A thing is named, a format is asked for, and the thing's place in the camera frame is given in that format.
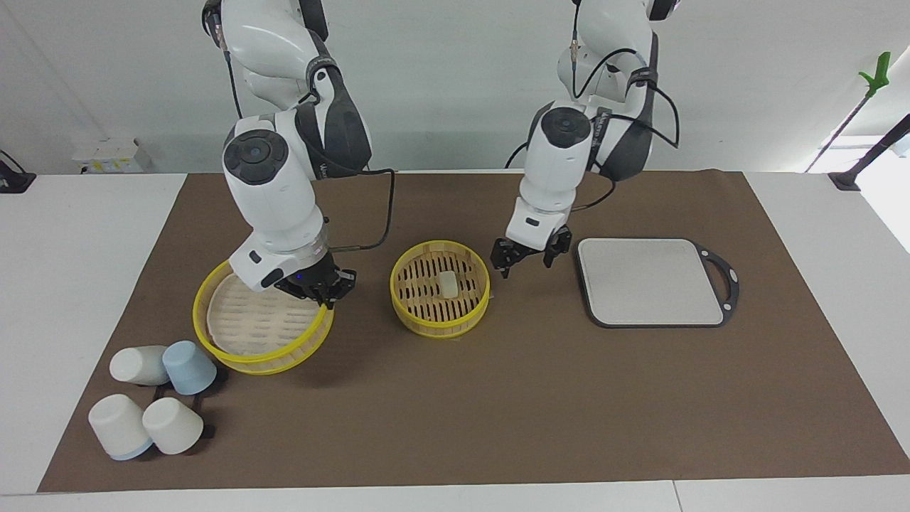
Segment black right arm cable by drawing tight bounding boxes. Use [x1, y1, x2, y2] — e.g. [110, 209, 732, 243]
[326, 168, 396, 252]

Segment yellow bamboo steamer lid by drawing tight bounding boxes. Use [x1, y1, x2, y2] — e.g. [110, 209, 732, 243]
[192, 259, 336, 376]

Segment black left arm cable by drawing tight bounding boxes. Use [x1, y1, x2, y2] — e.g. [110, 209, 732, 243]
[572, 46, 681, 214]

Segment grey cutting board black rim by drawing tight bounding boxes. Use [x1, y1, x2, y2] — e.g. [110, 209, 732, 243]
[576, 237, 741, 329]

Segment brown table mat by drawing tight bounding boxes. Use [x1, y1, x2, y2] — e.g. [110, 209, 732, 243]
[37, 169, 910, 494]

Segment black clamp foot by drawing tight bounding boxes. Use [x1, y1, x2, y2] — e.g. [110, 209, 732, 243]
[0, 149, 37, 194]

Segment plain white cup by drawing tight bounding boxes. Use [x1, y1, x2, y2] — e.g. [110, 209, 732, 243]
[141, 396, 205, 457]

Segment yellow bamboo steamer basket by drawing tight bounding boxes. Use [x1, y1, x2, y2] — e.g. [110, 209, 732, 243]
[389, 240, 492, 340]

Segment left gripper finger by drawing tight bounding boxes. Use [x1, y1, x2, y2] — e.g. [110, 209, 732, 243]
[543, 227, 574, 270]
[490, 240, 524, 280]

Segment white cardboard box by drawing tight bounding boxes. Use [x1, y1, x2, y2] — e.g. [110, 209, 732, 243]
[71, 138, 154, 174]

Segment light blue cup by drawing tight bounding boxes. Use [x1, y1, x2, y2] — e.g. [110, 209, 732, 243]
[161, 340, 218, 396]

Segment green tipped thin pole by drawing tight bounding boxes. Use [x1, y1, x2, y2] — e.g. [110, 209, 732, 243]
[805, 51, 892, 174]

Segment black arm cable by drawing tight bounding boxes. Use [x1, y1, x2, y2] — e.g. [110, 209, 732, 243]
[572, 46, 681, 214]
[326, 168, 396, 252]

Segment white cup blue rim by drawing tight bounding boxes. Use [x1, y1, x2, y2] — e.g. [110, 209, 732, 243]
[87, 393, 154, 462]

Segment black stand with foot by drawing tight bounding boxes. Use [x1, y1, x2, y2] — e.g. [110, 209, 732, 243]
[828, 114, 910, 192]

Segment white cup lying sideways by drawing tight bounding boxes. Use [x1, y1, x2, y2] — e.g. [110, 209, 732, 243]
[109, 345, 171, 386]

